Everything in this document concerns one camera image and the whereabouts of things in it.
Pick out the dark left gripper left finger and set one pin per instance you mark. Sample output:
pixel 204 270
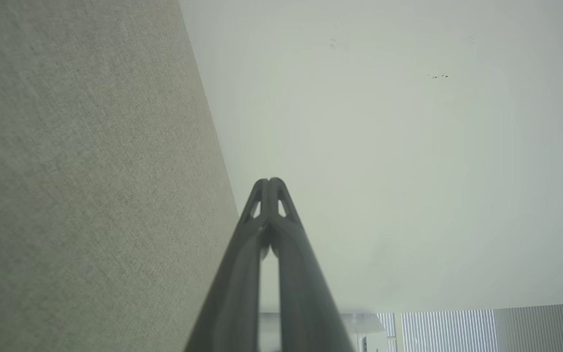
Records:
pixel 235 283

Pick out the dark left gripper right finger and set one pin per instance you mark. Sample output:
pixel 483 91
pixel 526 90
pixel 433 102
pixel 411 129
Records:
pixel 301 283

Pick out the grey fabric sofa cushion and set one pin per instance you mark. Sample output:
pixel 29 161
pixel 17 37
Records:
pixel 81 186

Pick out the white vertical window blinds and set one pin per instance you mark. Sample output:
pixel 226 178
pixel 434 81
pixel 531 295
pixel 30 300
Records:
pixel 482 330

